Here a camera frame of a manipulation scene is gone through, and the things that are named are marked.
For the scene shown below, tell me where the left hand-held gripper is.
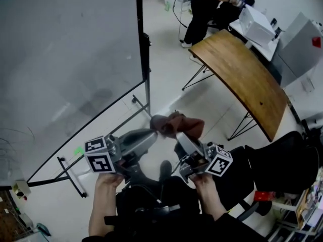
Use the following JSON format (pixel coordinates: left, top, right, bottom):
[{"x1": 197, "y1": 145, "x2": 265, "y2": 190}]
[{"x1": 84, "y1": 129, "x2": 159, "y2": 184}]

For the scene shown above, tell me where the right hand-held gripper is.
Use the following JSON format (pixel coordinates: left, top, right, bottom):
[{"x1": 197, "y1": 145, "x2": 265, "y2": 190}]
[{"x1": 175, "y1": 132, "x2": 234, "y2": 184}]

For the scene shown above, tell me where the brown wiping cloth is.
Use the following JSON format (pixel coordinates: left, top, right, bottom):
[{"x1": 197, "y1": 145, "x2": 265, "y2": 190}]
[{"x1": 149, "y1": 111, "x2": 205, "y2": 140}]

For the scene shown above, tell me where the large whiteboard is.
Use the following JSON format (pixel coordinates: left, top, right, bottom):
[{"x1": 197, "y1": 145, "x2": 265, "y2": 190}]
[{"x1": 0, "y1": 0, "x2": 153, "y2": 199}]

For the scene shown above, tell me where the person's right forearm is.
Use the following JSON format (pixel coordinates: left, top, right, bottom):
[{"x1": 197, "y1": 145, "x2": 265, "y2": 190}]
[{"x1": 191, "y1": 174, "x2": 228, "y2": 222}]

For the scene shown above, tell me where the person's left forearm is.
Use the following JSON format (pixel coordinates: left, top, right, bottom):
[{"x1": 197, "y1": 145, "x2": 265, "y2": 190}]
[{"x1": 88, "y1": 172, "x2": 125, "y2": 236}]

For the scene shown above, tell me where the person's black shoe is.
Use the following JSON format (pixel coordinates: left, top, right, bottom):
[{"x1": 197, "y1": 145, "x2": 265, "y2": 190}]
[{"x1": 159, "y1": 160, "x2": 173, "y2": 184}]

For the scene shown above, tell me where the person's black clothing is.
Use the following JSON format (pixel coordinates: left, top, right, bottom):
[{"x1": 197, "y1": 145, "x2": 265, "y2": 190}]
[{"x1": 88, "y1": 145, "x2": 268, "y2": 242}]

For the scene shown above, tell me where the red bag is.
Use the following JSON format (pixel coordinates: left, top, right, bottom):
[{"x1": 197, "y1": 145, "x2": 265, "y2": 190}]
[{"x1": 253, "y1": 190, "x2": 277, "y2": 202}]

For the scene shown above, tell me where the black office chair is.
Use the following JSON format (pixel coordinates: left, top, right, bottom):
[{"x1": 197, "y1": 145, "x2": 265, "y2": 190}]
[{"x1": 222, "y1": 131, "x2": 320, "y2": 222}]

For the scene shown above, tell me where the beige plastic tray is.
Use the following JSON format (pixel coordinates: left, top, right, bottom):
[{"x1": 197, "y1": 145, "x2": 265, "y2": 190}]
[{"x1": 11, "y1": 179, "x2": 32, "y2": 199}]

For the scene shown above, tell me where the white desk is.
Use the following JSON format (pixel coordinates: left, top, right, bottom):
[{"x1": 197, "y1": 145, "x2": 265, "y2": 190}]
[{"x1": 267, "y1": 170, "x2": 323, "y2": 242}]

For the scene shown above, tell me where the white table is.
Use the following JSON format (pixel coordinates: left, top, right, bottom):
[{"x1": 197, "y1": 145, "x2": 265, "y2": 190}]
[{"x1": 228, "y1": 19, "x2": 280, "y2": 62}]

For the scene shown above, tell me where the teal dustpan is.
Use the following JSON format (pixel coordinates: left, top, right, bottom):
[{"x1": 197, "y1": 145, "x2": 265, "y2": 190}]
[{"x1": 36, "y1": 222, "x2": 52, "y2": 236}]

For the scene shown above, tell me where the white trash bin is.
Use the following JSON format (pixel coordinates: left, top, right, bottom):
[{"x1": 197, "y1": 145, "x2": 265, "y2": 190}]
[{"x1": 19, "y1": 213, "x2": 34, "y2": 228}]

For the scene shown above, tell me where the white microwave oven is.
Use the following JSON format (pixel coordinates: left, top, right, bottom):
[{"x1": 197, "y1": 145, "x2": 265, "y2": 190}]
[{"x1": 238, "y1": 5, "x2": 276, "y2": 48}]

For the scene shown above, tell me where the wooden table with wire legs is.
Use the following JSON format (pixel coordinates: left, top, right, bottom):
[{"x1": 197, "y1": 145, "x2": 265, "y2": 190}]
[{"x1": 181, "y1": 29, "x2": 289, "y2": 143}]

